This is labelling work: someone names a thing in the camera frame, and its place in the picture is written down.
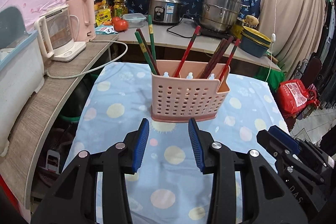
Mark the red tomato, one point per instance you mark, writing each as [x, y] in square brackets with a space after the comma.
[120, 24]

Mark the steel steamer pot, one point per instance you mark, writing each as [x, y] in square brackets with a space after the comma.
[220, 6]

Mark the dark metal chair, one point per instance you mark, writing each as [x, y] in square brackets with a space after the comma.
[312, 69]

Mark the cooking oil bottle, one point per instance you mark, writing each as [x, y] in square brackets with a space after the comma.
[120, 3]

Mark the brown potato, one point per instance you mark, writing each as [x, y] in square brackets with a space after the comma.
[252, 20]

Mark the stacked blue yellow bowls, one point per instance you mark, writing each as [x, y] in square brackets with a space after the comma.
[256, 41]

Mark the bright red chopstick gold band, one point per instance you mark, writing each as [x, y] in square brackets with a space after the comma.
[232, 54]

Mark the dark red chopstick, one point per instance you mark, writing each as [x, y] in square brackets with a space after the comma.
[225, 47]
[218, 52]
[147, 48]

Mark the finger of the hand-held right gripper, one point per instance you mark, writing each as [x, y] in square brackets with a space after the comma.
[286, 137]
[275, 146]

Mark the white plastic storage bin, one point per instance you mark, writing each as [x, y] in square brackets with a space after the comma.
[18, 82]

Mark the light blue dotted tablecloth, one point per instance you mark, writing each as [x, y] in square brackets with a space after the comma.
[168, 140]

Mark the red plastic bag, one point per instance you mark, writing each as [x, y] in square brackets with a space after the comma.
[294, 96]

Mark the green chopstick gold band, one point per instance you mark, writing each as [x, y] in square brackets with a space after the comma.
[151, 40]
[143, 48]

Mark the pink electric kettle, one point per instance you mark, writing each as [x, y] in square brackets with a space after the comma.
[82, 16]

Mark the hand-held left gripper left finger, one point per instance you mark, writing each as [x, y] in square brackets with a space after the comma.
[140, 145]

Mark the steel rice cooker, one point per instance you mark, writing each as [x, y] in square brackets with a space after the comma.
[165, 7]

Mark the yellow label seasoning bottle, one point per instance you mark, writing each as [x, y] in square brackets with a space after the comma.
[104, 12]

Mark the white glass electric kettle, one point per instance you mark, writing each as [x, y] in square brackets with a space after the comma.
[57, 35]

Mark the blue white snack packet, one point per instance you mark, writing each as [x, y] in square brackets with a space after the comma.
[104, 30]

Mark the beige curtain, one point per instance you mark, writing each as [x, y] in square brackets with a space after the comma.
[291, 16]

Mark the clear food container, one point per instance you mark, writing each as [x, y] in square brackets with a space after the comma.
[134, 19]

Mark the green cloth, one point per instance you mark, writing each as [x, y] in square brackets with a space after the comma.
[270, 77]

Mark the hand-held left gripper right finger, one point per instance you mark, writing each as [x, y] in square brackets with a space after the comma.
[197, 145]

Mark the grey wooden side shelf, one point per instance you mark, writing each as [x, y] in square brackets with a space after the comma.
[60, 87]

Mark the dull red chopstick gold band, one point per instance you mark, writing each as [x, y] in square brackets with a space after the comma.
[187, 48]

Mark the pink perforated utensil holder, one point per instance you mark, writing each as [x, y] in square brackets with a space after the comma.
[183, 95]

